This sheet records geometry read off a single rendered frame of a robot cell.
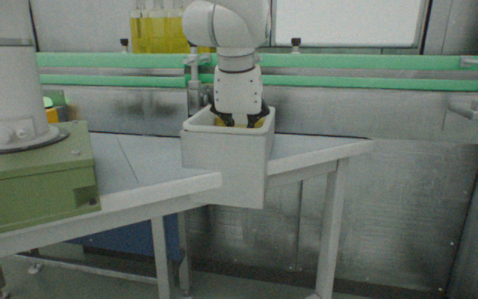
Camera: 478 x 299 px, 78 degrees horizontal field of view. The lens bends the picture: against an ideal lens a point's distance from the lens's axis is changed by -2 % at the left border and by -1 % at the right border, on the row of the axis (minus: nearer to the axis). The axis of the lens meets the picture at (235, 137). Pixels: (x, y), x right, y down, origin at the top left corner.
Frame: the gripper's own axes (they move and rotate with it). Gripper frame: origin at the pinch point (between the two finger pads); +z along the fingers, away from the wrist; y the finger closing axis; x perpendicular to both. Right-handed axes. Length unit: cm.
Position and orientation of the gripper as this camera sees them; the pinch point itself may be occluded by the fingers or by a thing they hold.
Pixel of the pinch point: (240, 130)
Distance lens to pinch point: 68.9
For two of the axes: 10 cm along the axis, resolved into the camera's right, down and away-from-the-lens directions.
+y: -9.7, -0.7, 2.3
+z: 0.6, 8.4, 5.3
